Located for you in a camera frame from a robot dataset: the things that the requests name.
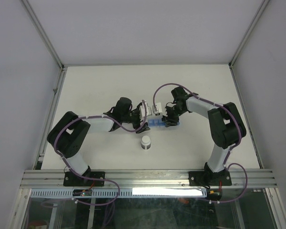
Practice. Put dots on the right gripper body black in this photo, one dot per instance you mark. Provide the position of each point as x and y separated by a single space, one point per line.
175 108

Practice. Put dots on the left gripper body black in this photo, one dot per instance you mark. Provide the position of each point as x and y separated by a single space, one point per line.
133 118

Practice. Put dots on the blue weekly pill organizer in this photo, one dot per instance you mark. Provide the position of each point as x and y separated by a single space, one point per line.
159 123

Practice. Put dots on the white cap pill bottle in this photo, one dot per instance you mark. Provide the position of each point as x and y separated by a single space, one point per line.
145 142

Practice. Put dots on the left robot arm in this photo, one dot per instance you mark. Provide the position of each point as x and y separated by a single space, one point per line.
69 133

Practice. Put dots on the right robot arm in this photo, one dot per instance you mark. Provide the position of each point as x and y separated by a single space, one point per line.
226 127

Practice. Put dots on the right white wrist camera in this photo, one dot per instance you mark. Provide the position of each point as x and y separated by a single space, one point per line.
157 111

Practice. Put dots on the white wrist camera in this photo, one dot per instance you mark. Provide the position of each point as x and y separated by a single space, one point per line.
144 110
157 111

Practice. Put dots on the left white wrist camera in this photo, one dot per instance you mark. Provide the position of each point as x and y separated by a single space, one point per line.
144 110

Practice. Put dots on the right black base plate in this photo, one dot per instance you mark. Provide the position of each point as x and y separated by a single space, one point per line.
207 179

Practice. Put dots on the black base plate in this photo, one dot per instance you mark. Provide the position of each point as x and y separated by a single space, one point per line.
72 180
207 179

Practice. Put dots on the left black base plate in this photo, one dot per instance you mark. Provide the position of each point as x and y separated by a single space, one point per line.
72 180

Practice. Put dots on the aluminium mounting rail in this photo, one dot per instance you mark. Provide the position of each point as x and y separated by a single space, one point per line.
251 178

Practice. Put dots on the slotted grey cable duct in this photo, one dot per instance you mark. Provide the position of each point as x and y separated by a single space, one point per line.
137 192

